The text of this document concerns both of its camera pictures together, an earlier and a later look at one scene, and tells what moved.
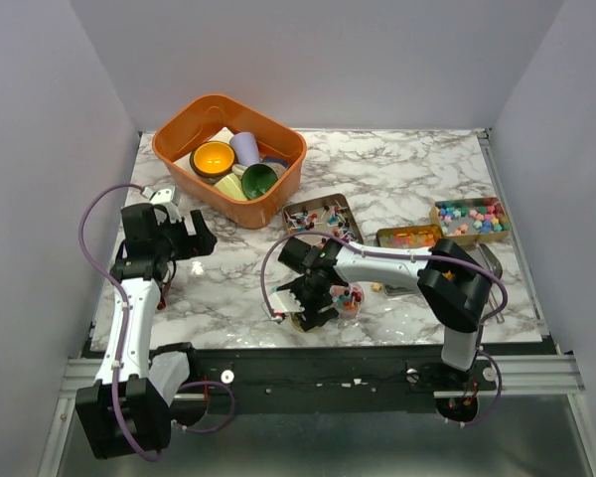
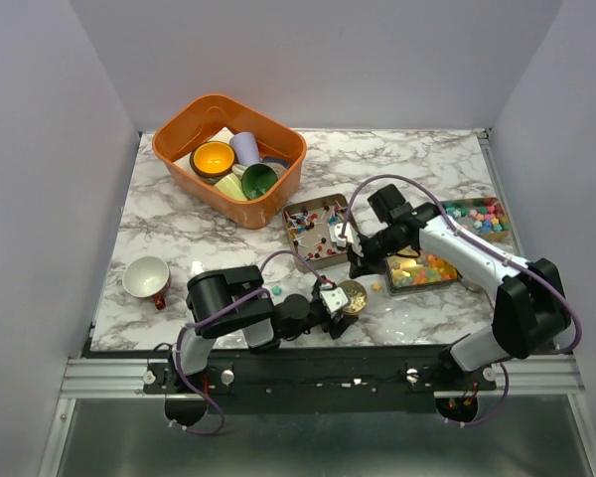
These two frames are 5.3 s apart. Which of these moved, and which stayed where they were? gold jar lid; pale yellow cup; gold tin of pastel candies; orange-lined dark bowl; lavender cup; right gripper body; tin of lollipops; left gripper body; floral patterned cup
Moved: right gripper body; gold jar lid; left gripper body
Stayed: orange-lined dark bowl; gold tin of pastel candies; lavender cup; floral patterned cup; tin of lollipops; pale yellow cup
